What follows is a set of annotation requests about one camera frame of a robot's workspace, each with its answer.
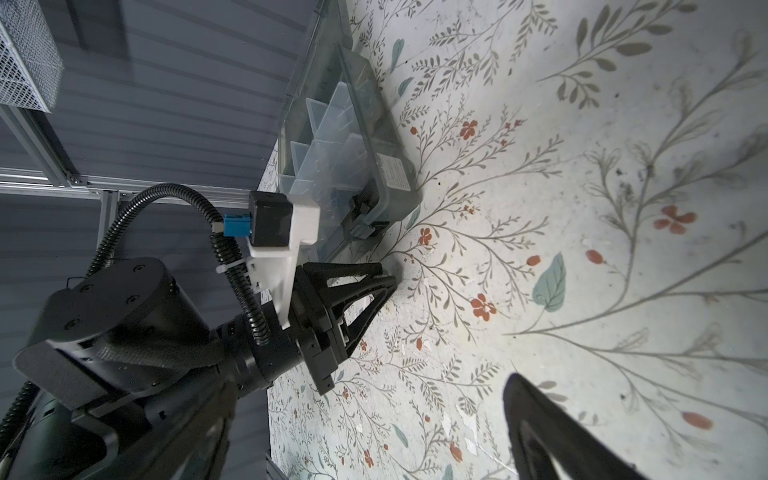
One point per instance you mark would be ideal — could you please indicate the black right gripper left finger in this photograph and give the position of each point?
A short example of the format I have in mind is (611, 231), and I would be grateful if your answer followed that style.
(191, 444)

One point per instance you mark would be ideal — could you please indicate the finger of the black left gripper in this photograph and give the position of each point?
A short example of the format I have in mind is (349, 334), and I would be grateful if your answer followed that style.
(322, 274)
(378, 289)

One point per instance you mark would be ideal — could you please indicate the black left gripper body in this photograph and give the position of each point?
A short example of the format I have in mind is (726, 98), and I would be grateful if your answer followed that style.
(315, 326)

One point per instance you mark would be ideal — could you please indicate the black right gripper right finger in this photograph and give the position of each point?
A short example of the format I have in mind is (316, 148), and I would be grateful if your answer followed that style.
(542, 434)

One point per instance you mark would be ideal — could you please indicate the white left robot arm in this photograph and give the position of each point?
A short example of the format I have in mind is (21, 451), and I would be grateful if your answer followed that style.
(132, 383)

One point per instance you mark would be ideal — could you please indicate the transparent green compartment organizer box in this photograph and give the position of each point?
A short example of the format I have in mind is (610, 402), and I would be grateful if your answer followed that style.
(338, 144)

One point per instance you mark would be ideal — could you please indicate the white wire mesh basket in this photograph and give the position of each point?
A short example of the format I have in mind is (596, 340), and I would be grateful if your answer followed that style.
(31, 66)

